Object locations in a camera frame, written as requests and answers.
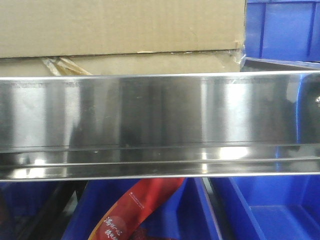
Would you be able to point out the brown cardboard carton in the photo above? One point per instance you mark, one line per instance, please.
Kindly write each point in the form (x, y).
(120, 37)

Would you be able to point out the blue bin lower middle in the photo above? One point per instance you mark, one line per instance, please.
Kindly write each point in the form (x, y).
(187, 215)

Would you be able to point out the blue bin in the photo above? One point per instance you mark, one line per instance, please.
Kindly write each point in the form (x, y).
(286, 30)
(187, 215)
(21, 206)
(271, 207)

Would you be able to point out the red snack package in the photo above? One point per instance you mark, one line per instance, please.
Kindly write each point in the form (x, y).
(133, 207)

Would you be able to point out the blue bin lower right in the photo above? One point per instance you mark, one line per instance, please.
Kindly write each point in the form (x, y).
(271, 207)

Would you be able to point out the blue bin upper right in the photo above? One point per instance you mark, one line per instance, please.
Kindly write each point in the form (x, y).
(286, 30)

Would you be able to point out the blue bin lower left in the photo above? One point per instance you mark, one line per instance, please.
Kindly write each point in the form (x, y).
(21, 206)

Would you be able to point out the stainless steel shelf rail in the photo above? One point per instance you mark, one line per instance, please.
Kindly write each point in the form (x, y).
(145, 126)

